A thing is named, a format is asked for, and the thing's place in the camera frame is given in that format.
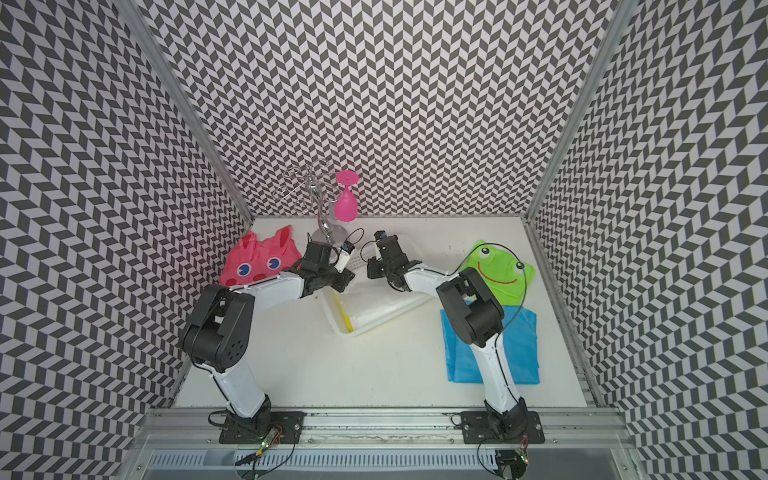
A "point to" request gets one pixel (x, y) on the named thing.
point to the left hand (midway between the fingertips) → (348, 274)
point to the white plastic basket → (368, 304)
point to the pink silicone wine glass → (345, 205)
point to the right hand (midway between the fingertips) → (371, 265)
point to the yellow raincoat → (347, 319)
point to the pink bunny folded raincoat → (251, 260)
